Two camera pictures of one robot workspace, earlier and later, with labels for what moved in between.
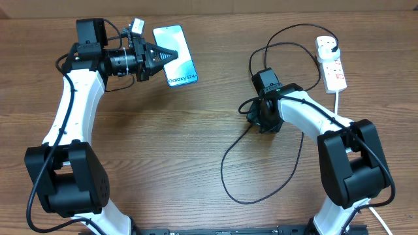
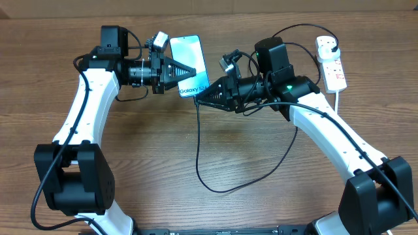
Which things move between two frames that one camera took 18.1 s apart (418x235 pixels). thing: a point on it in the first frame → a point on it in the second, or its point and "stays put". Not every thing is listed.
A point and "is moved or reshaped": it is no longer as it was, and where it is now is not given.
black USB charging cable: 265,46 → 284,147
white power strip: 334,75 stays put
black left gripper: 145,64 → 159,61
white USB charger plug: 328,53 stays put
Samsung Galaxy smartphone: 181,70 is moved or reshaped
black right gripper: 253,118 → 230,98
